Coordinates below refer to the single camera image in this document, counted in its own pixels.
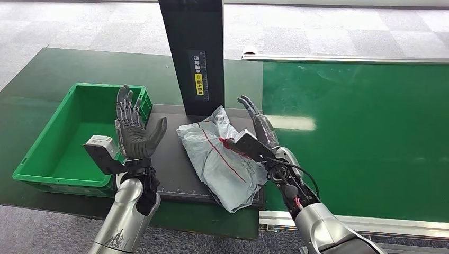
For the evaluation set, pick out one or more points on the green conveyor belt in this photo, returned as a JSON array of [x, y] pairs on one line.
[[368, 122]]

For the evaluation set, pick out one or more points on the black weighing platform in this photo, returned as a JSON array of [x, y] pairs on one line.
[[172, 164]]

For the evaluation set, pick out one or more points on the yellow black column label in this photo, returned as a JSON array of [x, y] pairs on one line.
[[199, 87]]

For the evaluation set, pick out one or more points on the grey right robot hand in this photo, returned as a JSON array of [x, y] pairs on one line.
[[265, 131]]

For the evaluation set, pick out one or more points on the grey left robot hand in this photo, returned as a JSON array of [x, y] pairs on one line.
[[136, 140]]

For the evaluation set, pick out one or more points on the black scanner column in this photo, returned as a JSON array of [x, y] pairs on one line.
[[196, 35]]

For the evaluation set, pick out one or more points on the aluminium conveyor rail with slot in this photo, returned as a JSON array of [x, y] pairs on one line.
[[386, 226]]

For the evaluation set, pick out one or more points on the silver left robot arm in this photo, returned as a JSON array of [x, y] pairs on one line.
[[128, 217]]

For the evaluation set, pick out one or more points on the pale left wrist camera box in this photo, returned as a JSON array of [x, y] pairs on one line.
[[103, 150]]

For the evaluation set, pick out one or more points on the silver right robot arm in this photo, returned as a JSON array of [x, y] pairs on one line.
[[326, 228]]

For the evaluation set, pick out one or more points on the grey plastic mailer package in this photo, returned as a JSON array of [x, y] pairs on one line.
[[217, 164]]

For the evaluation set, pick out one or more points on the long aluminium conveyor rail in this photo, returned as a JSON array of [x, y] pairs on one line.
[[350, 59]]

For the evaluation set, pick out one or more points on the green plastic basket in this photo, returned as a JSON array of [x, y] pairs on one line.
[[70, 154]]

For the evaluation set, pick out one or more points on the grey conveyor frame bracket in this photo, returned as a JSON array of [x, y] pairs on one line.
[[303, 250]]

